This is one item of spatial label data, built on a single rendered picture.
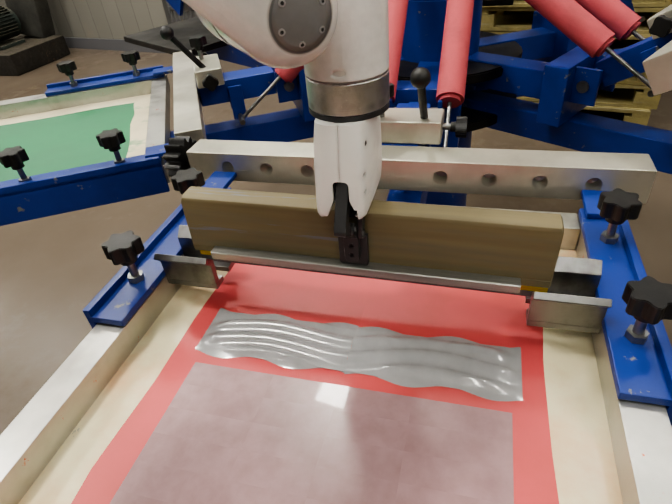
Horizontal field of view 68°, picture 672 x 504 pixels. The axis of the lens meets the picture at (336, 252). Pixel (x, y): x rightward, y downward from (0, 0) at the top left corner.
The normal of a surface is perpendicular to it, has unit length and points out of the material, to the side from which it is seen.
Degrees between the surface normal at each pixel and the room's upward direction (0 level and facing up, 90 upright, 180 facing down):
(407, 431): 0
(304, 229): 90
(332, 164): 87
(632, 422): 0
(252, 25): 102
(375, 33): 91
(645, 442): 0
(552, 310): 90
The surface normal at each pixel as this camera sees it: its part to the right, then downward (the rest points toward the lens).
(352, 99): 0.08, 0.59
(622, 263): -0.09, -0.80
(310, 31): 0.55, 0.57
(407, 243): -0.25, 0.60
